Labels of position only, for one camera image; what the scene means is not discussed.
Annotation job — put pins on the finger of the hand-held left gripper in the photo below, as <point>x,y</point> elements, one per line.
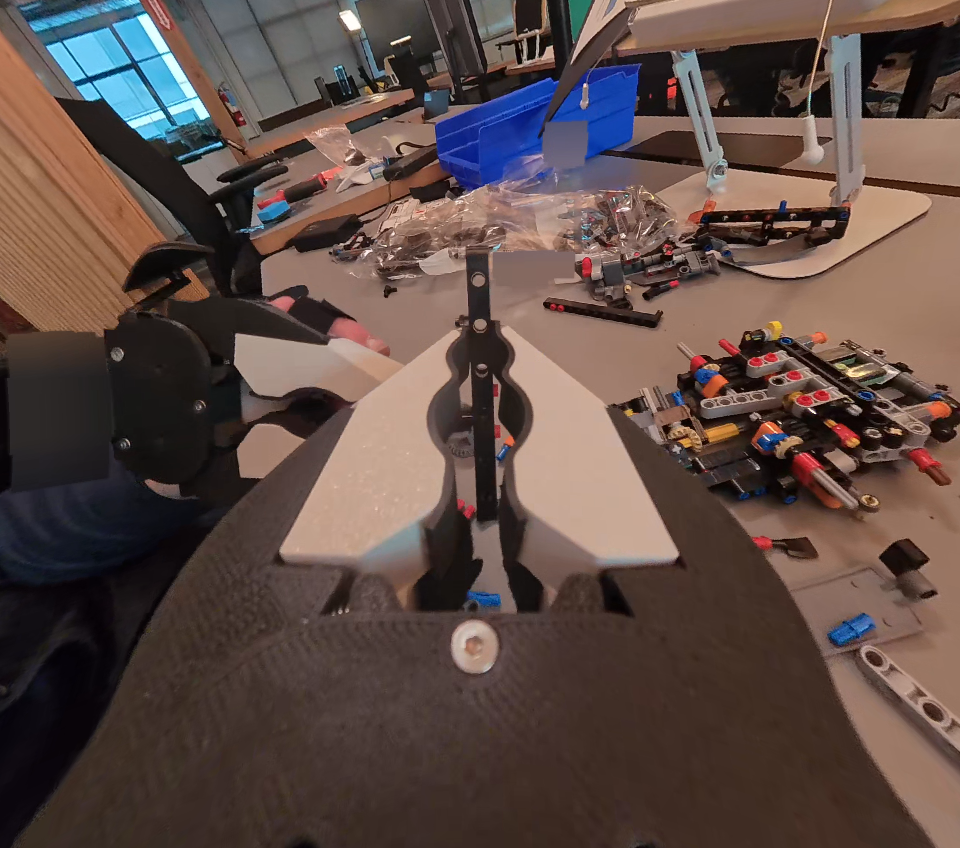
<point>270,447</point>
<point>300,368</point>

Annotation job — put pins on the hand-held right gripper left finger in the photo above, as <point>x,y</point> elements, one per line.
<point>367,481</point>

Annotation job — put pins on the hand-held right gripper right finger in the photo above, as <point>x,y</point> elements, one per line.
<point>592,488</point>

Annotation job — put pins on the black lego frame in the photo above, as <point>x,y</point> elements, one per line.
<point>484,413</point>

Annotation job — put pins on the dark grey lego gear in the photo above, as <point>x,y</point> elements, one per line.
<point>459,445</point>

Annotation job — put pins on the long black lego beam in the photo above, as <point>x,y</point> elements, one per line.
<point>600,313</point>

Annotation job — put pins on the multicolour lego chassis assembly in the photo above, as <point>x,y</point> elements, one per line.
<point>757,406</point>

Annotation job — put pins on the black red lego piece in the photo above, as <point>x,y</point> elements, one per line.
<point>795,548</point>

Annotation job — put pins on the grey lego subassembly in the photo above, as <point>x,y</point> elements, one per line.
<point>622,271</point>

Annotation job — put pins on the clear bags of lego parts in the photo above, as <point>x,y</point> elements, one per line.
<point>487,218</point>

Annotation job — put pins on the grey lego panel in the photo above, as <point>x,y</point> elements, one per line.
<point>847,608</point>

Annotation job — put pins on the black lego block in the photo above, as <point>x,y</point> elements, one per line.
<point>904,559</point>

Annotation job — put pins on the light grey lego beam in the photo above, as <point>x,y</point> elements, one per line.
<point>915,698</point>

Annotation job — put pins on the person's left hand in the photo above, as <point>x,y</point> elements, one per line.
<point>367,340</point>

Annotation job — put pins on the black power adapter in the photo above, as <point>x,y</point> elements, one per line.
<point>409,164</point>
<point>322,233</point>

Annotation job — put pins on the person's dark blue trousers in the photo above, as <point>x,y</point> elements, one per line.
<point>75,526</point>

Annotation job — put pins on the blue sponge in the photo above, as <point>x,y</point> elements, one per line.
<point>276,212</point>

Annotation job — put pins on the red black hand tool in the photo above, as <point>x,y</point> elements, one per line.
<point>296,188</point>

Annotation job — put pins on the black office chair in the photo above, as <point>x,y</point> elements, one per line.
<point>150,188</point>

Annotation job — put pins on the red fire extinguisher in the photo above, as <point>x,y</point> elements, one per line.
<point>231,106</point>

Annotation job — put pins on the blue storage bin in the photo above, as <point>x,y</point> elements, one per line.
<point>487,143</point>

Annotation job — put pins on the black cabinet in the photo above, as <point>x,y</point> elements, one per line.
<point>454,23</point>

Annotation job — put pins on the white book stand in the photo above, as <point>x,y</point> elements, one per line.
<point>885,218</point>

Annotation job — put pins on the dark wall screen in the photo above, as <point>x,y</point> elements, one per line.
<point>397,27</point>

